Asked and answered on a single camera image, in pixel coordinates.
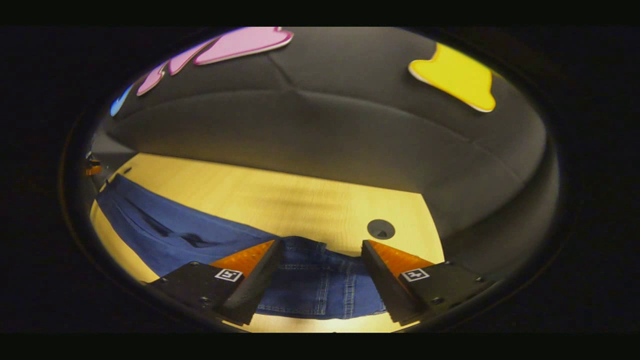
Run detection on black backdrop cloth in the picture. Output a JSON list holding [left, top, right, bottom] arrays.
[[92, 27, 559, 282]]

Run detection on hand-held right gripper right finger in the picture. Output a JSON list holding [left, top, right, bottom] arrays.
[[360, 239, 489, 326]]

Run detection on blue denim jeans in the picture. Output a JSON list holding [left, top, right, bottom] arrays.
[[95, 173, 389, 321]]

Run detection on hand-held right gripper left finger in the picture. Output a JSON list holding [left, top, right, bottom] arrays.
[[145, 239, 284, 327]]

